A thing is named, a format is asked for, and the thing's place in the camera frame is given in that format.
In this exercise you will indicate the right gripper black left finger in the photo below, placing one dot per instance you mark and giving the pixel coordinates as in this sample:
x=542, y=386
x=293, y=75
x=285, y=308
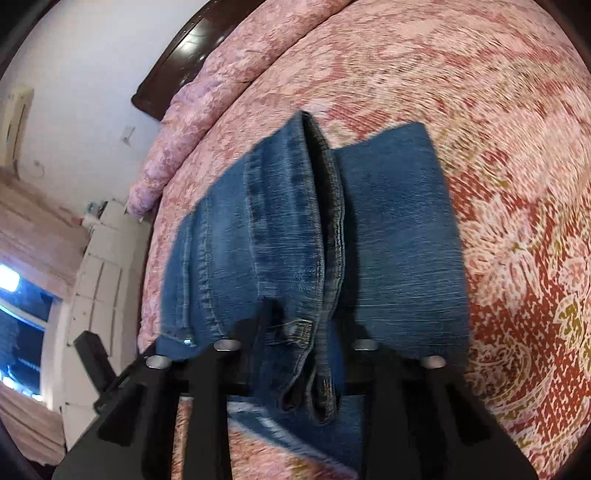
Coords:
x=132, y=436

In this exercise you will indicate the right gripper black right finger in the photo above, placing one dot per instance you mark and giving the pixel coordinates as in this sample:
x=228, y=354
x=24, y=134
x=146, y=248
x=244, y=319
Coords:
x=407, y=413

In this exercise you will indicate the blue denim jeans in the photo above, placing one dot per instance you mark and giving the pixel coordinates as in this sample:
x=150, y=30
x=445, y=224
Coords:
x=357, y=242

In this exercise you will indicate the white drawer cabinet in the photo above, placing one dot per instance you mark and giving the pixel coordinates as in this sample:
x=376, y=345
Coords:
x=106, y=302

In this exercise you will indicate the window with pink curtain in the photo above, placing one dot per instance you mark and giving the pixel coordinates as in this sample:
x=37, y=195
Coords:
x=42, y=247

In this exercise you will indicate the pink red patterned bedspread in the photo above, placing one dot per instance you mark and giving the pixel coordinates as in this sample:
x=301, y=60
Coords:
x=505, y=96

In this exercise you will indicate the pink folded quilt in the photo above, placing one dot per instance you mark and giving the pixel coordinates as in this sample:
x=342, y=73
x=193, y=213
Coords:
x=243, y=56

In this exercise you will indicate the dark wooden headboard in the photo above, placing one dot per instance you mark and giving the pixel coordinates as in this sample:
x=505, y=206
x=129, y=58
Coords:
x=184, y=56

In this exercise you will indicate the wall air conditioner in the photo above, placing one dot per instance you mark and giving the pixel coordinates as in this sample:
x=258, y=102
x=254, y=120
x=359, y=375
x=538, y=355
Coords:
x=14, y=119

